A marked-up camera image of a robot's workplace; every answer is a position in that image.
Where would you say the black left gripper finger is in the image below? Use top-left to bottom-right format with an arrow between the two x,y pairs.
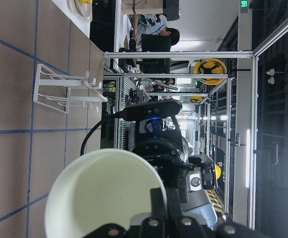
139,188 -> 168,238

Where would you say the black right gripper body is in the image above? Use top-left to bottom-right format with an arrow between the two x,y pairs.
132,138 -> 217,203

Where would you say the white ikea cup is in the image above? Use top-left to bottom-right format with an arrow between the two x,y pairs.
45,149 -> 167,238

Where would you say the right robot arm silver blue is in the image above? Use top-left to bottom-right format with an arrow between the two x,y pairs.
132,137 -> 217,228

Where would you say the yellow hard hat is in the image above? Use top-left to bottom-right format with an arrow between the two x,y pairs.
193,58 -> 227,86

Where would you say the person in background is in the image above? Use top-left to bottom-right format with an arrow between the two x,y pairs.
129,14 -> 180,51

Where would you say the beige tray with plate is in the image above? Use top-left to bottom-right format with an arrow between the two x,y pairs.
67,0 -> 92,22

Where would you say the yellow lemon toy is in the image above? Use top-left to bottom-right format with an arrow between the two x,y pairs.
79,0 -> 93,4

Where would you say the white wire cup rack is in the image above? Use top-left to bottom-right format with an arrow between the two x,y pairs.
33,63 -> 108,114

